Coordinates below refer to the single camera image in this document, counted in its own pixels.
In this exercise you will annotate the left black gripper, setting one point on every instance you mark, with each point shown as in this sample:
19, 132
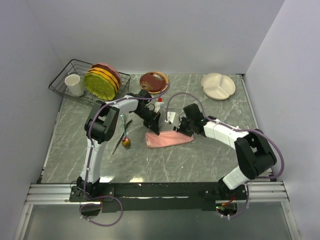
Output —
154, 125

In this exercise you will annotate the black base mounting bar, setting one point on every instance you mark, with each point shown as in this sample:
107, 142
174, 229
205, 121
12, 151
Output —
145, 196

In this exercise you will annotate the white cup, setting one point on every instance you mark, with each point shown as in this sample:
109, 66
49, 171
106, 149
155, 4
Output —
74, 84

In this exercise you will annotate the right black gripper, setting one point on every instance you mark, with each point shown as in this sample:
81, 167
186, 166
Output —
179, 127

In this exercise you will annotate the iridescent metal spoon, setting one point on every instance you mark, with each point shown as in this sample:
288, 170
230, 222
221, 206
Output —
126, 142

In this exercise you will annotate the pink satin napkin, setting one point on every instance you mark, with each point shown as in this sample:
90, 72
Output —
166, 139

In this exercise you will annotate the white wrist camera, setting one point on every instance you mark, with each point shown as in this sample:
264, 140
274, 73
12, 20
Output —
159, 104
173, 119

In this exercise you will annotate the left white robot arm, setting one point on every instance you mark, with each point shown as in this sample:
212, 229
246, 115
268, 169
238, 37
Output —
100, 127

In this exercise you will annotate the black wire dish rack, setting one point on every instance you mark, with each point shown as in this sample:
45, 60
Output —
58, 86

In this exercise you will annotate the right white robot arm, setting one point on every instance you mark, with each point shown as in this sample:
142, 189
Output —
253, 152

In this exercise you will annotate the orange plate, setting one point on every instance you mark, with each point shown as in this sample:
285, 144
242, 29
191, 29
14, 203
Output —
107, 75

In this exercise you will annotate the green polka dot plate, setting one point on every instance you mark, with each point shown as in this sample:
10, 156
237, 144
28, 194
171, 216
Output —
99, 86

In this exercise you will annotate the dark pink plate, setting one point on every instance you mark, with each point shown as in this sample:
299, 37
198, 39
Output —
110, 69

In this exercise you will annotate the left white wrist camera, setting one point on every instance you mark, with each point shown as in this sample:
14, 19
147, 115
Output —
159, 104

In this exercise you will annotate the black utensil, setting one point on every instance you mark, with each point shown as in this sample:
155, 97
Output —
119, 141

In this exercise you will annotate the cream divided plate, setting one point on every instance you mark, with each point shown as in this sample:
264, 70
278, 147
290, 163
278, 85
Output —
217, 86

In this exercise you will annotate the dark red decorated plate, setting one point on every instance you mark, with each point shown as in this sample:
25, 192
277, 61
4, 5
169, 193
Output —
154, 82

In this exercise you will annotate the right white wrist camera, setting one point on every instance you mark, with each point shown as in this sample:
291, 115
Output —
173, 119

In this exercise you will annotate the aluminium frame rail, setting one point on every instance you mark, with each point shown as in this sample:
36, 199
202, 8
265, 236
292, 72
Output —
59, 194

